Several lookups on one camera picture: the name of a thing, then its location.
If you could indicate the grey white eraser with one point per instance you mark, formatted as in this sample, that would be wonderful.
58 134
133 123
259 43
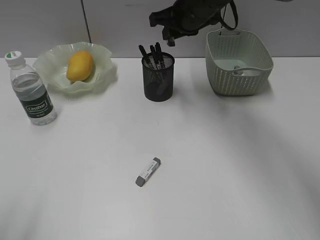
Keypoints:
145 175

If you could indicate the black marker pen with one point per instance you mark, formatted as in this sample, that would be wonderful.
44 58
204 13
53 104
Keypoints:
160 55
145 56
155 56

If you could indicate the yellow mango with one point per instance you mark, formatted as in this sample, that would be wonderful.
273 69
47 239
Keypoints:
80 66

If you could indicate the clear water bottle green label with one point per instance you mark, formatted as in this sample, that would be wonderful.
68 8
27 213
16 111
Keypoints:
30 90

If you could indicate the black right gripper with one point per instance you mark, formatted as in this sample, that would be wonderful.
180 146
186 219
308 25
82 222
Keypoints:
187 17

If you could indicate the black mesh pen holder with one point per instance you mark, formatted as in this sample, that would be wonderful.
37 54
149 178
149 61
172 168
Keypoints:
158 84

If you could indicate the pale green wavy plate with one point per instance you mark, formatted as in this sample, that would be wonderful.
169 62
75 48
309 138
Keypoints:
52 68

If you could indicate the pale green woven basket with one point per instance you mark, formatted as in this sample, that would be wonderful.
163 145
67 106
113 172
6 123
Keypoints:
225 49

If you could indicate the white waste paper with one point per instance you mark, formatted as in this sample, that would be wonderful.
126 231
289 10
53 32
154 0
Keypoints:
237 70

